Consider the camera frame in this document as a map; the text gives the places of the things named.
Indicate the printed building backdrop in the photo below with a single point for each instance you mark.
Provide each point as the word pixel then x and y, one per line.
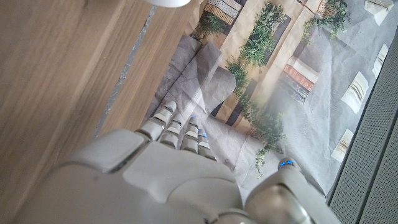
pixel 264 46

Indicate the white kitchen timer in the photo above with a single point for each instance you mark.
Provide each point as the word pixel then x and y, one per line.
pixel 168 3

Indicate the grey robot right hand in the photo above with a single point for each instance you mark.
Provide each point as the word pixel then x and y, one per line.
pixel 140 186

